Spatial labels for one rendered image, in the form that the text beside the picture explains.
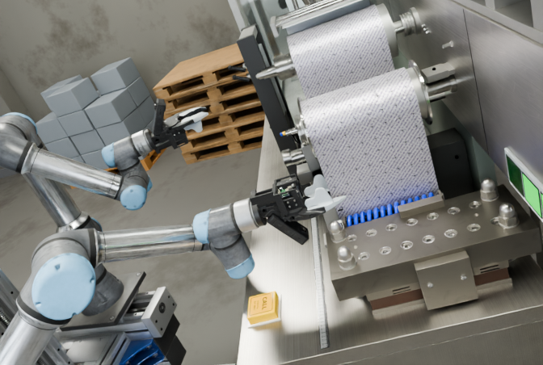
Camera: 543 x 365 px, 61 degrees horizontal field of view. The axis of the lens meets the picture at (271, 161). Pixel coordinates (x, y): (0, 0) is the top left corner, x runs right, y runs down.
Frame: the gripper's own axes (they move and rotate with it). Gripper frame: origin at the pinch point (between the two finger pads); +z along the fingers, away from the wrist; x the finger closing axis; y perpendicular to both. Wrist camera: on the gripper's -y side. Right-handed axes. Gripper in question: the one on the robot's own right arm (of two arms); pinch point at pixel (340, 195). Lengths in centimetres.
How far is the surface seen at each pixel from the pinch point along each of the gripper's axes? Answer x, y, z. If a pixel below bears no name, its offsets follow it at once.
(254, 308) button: -10.7, -16.6, -27.2
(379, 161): -0.1, 5.9, 10.6
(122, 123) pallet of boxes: 322, -54, -204
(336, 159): -0.1, 9.4, 1.8
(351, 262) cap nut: -17.7, -4.6, -1.0
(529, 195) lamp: -29.0, 8.7, 30.0
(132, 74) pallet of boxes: 375, -23, -194
